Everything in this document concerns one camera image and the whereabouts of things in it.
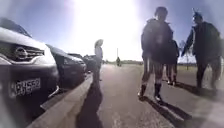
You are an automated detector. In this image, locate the parked car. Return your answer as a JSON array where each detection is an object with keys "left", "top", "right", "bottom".
[{"left": 68, "top": 52, "right": 98, "bottom": 73}]

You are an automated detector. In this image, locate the dark asphalt parking area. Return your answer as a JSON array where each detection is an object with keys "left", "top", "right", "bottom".
[{"left": 39, "top": 71, "right": 93, "bottom": 113}]

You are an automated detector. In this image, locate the dark car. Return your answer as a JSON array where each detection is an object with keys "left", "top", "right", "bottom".
[{"left": 45, "top": 43, "right": 88, "bottom": 90}]

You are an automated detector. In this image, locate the pale concrete kerb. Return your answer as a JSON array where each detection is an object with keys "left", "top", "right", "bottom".
[{"left": 26, "top": 74, "right": 96, "bottom": 128}]

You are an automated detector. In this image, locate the grey asphalt path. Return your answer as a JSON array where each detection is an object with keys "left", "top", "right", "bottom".
[{"left": 74, "top": 63, "right": 224, "bottom": 128}]

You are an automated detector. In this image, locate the white van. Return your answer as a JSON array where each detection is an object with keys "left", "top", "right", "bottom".
[{"left": 0, "top": 17, "right": 60, "bottom": 118}]

